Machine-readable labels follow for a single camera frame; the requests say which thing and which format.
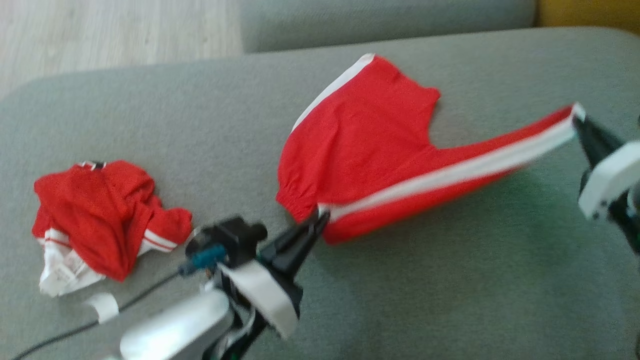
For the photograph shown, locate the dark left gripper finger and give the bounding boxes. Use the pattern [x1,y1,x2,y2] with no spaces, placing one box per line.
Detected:
[260,210,329,264]
[272,214,331,276]

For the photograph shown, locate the grey fabric sofa cushion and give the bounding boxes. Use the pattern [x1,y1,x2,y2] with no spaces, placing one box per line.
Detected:
[239,0,538,54]

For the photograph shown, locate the grey fabric sofa seat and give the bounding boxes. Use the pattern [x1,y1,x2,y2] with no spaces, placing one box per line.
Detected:
[0,26,640,360]

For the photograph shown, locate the white cable clip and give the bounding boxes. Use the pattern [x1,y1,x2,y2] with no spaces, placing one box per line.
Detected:
[82,292,120,325]

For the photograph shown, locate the red shorts with white stripe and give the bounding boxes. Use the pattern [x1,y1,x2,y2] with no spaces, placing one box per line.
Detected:
[275,52,587,246]

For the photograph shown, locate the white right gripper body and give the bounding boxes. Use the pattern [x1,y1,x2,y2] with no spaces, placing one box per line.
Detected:
[577,141,640,251]

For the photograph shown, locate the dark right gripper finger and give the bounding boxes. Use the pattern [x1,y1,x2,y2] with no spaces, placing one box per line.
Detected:
[573,115,624,157]
[572,119,607,169]

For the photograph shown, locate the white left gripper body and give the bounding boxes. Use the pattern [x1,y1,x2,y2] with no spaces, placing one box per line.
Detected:
[202,259,304,360]

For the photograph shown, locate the red shirt with striped cuffs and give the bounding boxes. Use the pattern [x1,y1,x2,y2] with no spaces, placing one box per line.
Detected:
[31,160,194,298]

